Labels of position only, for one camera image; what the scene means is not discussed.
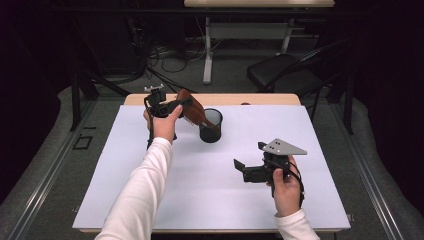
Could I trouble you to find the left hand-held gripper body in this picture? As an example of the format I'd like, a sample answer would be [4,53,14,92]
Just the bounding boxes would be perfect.
[143,83,174,118]

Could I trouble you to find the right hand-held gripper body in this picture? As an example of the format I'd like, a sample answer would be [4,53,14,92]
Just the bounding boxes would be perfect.
[242,138,308,198]

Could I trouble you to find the brown wooden hairbrush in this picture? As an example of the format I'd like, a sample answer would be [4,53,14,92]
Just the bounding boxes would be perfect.
[175,88,218,132]

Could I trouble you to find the black mesh pen cup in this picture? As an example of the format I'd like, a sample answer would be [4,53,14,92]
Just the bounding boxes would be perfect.
[198,107,224,144]

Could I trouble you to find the person's left hand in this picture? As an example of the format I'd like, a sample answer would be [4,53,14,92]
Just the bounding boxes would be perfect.
[143,104,184,144]

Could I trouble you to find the person's right hand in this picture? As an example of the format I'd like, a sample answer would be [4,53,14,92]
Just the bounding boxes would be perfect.
[266,155,303,218]

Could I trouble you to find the white table cover sheet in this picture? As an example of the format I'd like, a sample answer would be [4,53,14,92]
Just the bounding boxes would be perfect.
[72,104,352,231]

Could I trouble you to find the black folding chair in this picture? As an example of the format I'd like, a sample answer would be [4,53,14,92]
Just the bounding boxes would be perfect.
[246,36,354,121]

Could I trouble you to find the black metal stand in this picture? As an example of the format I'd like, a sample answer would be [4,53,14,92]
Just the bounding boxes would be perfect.
[68,19,133,132]

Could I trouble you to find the light wooden desk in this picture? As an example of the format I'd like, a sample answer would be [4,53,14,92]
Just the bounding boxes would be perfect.
[183,0,336,85]

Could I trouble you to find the tangle of floor cables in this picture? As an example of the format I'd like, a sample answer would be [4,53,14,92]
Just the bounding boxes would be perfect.
[126,16,221,94]

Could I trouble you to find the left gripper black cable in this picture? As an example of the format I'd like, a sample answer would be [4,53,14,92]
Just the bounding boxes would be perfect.
[143,96,158,151]

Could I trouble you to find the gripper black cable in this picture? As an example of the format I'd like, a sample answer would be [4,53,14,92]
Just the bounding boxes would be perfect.
[143,96,158,151]
[288,166,306,209]

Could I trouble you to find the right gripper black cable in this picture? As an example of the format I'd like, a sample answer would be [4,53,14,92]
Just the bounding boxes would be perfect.
[288,166,306,209]

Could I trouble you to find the black metal post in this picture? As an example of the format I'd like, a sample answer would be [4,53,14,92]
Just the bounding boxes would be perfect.
[343,74,355,136]

